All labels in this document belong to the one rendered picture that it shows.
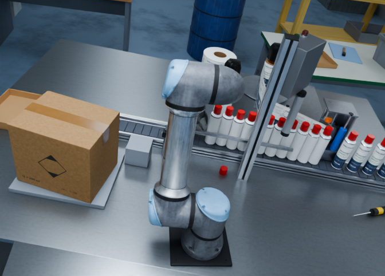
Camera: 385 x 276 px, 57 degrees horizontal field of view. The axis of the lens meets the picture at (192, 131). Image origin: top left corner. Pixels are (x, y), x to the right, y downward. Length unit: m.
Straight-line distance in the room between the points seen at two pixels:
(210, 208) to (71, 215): 0.53
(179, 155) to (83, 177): 0.40
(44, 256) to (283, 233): 0.86
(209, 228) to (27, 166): 0.69
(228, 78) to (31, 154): 0.74
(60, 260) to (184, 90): 0.69
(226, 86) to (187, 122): 0.15
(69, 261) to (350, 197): 1.21
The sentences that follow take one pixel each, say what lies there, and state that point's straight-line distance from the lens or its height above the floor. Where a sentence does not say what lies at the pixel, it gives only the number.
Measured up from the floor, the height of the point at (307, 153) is 0.95.
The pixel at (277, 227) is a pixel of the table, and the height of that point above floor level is 0.83.
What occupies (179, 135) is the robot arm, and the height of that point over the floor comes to 1.28.
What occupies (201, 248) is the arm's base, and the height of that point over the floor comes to 0.90.
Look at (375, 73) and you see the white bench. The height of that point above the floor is 0.80.
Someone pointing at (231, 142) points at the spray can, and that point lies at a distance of 1.63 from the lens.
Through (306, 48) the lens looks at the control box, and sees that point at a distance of 1.27.
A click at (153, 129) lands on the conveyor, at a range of 1.68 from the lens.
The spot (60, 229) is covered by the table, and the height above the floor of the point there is 0.83.
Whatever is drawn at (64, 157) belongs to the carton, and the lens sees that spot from 1.27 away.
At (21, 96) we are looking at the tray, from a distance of 1.98.
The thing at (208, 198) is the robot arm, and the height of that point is 1.07.
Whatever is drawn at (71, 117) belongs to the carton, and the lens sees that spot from 1.33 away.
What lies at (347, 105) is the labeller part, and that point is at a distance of 1.77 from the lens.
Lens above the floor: 1.91
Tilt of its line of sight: 37 degrees down
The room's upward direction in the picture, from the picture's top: 12 degrees clockwise
